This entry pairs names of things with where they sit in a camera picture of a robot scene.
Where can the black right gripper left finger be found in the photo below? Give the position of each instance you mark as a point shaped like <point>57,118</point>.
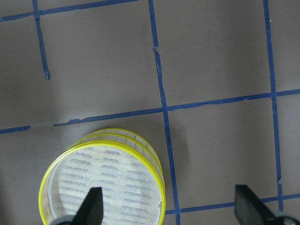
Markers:
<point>91,211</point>

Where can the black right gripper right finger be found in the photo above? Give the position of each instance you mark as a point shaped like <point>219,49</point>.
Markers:
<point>249,209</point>

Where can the yellow rimmed steamer layer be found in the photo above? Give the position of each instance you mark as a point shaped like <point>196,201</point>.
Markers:
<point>130,176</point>
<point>128,138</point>

